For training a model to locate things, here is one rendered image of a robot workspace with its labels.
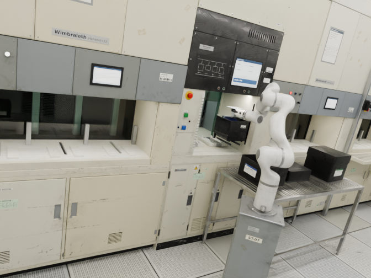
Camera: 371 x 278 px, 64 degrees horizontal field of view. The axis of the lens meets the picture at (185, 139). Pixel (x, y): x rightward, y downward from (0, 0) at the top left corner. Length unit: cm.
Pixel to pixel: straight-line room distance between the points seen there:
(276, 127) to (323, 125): 207
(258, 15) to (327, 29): 87
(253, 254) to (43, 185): 140
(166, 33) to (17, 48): 88
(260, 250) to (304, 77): 171
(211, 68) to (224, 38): 24
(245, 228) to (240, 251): 17
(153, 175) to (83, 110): 74
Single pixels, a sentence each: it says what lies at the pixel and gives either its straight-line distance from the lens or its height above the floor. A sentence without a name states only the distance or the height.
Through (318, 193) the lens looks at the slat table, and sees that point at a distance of 265.
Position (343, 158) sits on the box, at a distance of 306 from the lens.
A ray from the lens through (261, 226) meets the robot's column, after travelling 197.
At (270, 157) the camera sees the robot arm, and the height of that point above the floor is 113.
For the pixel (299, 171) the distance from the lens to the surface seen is 272.
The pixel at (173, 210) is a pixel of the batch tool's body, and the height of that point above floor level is 38.
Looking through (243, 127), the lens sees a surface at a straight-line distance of 263.
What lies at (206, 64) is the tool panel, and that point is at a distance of 225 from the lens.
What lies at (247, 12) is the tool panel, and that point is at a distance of 245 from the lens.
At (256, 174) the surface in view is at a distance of 238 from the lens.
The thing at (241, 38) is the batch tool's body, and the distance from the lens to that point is 243.
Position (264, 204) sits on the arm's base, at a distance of 198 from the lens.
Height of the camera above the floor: 163
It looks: 16 degrees down
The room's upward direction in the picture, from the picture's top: 11 degrees clockwise
